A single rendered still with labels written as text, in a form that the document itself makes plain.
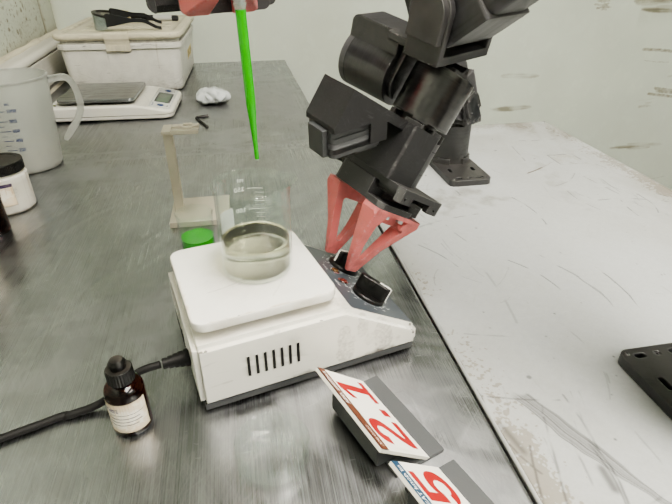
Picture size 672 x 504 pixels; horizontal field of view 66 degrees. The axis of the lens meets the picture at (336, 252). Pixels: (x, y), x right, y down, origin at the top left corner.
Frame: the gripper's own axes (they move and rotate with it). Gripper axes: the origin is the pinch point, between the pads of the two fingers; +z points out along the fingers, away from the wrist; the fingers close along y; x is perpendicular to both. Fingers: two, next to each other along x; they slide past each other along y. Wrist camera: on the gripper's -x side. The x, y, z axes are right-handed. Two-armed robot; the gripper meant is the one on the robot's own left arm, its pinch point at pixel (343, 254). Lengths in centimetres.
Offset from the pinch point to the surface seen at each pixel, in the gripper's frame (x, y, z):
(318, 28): 67, -118, -29
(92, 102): 1, -84, 13
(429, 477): -5.8, 21.7, 5.7
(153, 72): 18, -103, 4
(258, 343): -11.4, 6.9, 6.3
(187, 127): -5.7, -29.0, -0.6
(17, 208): -17, -43, 22
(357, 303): -3.1, 7.0, 1.4
